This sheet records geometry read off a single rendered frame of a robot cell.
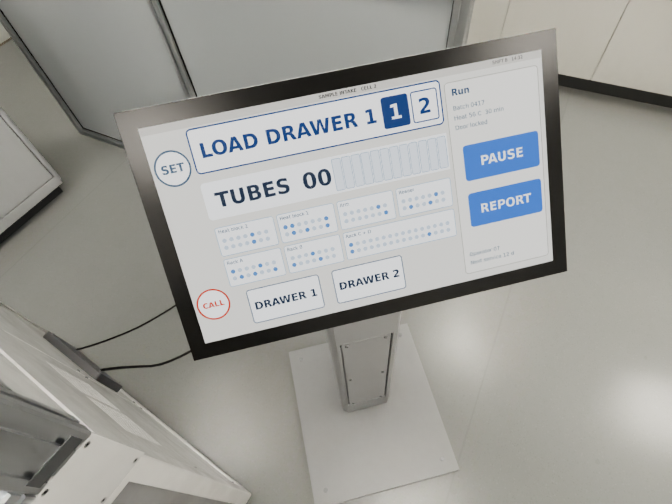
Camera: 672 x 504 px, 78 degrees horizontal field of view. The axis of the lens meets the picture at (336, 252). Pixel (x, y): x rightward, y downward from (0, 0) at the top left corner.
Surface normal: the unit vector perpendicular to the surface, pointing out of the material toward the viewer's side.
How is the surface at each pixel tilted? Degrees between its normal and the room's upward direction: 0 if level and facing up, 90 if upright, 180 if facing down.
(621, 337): 0
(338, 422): 0
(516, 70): 50
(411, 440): 3
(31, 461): 90
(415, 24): 90
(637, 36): 90
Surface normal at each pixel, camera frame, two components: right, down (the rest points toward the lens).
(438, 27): -0.44, 0.76
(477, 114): 0.13, 0.25
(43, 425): 0.84, 0.42
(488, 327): -0.07, -0.56
